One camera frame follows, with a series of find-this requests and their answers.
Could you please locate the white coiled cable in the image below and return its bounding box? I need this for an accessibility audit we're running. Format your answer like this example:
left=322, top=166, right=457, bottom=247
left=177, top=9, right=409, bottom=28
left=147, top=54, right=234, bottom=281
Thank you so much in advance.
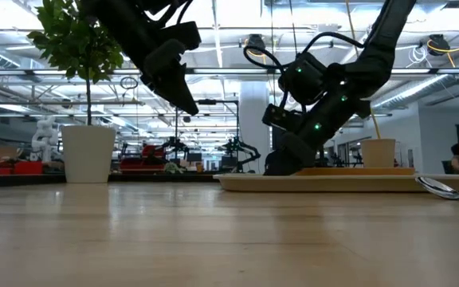
left=406, top=45, right=429, bottom=68

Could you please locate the yellow reel cord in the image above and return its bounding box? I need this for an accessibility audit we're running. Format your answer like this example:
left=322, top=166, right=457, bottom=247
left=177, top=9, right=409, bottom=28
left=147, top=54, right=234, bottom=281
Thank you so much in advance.
left=426, top=31, right=459, bottom=104

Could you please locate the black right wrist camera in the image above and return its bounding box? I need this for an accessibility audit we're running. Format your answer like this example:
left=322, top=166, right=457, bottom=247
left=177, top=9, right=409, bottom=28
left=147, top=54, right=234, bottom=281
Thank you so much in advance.
left=278, top=53, right=330, bottom=106

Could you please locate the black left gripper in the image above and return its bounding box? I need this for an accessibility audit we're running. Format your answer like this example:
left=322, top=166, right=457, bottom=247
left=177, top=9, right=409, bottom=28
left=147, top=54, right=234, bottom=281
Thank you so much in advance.
left=124, top=19, right=200, bottom=117

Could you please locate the small green plant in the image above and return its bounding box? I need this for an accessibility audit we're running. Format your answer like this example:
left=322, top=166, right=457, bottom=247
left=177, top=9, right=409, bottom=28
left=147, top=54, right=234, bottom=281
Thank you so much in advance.
left=163, top=161, right=186, bottom=175

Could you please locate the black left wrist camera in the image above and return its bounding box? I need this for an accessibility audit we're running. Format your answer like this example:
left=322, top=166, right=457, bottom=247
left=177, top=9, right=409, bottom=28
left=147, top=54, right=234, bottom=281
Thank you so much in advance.
left=160, top=21, right=202, bottom=52

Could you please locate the grey horizontal ceiling pipe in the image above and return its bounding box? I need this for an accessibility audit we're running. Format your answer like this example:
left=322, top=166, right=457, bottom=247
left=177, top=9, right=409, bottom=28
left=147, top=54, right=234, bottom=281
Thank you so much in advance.
left=0, top=99, right=147, bottom=107

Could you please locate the silver ventilation duct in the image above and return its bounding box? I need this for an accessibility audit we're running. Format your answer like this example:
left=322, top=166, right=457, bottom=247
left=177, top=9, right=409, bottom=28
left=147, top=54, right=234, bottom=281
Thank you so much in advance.
left=372, top=49, right=459, bottom=108

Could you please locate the black metal frame rig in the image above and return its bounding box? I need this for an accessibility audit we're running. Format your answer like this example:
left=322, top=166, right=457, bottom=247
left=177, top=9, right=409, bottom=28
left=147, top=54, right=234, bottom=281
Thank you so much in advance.
left=175, top=98, right=241, bottom=173

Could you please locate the white plant pot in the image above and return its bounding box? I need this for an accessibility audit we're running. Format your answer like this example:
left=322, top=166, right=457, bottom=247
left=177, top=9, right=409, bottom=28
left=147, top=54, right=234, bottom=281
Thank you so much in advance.
left=61, top=125, right=117, bottom=185

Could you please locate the white building pillar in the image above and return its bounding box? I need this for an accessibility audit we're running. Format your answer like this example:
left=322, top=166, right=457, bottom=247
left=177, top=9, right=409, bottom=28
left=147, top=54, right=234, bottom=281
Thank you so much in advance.
left=239, top=81, right=273, bottom=175

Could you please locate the green leafy small tree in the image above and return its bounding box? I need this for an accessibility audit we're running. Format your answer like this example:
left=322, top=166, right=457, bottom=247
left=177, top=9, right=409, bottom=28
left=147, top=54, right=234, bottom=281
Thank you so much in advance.
left=27, top=0, right=125, bottom=128

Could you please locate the red machine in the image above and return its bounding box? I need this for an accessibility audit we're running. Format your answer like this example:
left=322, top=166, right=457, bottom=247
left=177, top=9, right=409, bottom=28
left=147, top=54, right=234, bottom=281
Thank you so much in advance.
left=120, top=144, right=167, bottom=173

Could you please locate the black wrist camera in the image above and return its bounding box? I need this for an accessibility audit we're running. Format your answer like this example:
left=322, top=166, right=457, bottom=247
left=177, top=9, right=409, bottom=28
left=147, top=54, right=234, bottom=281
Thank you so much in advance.
left=278, top=53, right=330, bottom=106
left=160, top=21, right=202, bottom=52

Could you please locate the long ceiling light bar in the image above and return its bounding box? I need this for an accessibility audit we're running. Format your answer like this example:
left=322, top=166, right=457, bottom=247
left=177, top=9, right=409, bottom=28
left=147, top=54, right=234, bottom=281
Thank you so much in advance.
left=112, top=67, right=459, bottom=77

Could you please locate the black ceiling cable reel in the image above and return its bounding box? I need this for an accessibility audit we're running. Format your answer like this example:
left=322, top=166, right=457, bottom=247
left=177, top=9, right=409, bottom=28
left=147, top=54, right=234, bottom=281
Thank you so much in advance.
left=246, top=33, right=267, bottom=57
left=427, top=33, right=451, bottom=57

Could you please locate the beige cup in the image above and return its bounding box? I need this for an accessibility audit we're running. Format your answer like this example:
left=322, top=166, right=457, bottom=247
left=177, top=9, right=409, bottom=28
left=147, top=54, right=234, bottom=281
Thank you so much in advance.
left=359, top=138, right=397, bottom=169

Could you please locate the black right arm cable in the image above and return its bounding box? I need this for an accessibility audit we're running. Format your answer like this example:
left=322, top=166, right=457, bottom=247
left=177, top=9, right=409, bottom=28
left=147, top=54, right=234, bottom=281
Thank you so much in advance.
left=243, top=30, right=366, bottom=108

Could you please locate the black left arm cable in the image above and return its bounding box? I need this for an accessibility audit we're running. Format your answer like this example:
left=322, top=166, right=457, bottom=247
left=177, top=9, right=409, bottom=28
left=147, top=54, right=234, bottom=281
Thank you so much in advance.
left=145, top=0, right=195, bottom=29

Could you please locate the black hanging cable loop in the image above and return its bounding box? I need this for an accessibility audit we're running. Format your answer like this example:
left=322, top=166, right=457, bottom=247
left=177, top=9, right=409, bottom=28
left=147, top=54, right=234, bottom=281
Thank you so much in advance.
left=119, top=76, right=139, bottom=91

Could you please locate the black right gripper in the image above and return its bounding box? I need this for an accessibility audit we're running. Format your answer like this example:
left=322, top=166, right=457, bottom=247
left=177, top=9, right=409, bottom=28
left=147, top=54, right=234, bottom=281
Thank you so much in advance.
left=261, top=63, right=372, bottom=177

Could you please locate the red box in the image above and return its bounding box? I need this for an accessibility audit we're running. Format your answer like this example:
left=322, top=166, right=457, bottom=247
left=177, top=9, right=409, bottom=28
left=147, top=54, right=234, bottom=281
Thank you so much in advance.
left=0, top=149, right=44, bottom=176

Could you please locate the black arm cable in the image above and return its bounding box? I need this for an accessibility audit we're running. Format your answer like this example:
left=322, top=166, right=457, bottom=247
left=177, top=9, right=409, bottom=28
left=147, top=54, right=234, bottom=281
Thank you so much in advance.
left=243, top=30, right=366, bottom=108
left=145, top=0, right=195, bottom=29

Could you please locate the silver metal spoon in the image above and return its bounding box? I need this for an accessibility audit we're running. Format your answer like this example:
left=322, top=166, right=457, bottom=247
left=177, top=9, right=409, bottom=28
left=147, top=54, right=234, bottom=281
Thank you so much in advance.
left=414, top=176, right=459, bottom=202

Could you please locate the cardboard box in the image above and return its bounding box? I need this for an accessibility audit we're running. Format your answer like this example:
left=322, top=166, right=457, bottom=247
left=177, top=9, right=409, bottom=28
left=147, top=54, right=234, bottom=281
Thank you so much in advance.
left=0, top=144, right=24, bottom=163

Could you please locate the dark long workbench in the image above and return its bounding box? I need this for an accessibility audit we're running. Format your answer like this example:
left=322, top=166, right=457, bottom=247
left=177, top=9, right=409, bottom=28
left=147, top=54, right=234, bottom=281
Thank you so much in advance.
left=0, top=171, right=219, bottom=189

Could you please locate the beige serving tray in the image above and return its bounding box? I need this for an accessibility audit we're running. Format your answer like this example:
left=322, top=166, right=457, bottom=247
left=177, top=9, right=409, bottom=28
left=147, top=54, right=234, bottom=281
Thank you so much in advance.
left=213, top=173, right=459, bottom=194

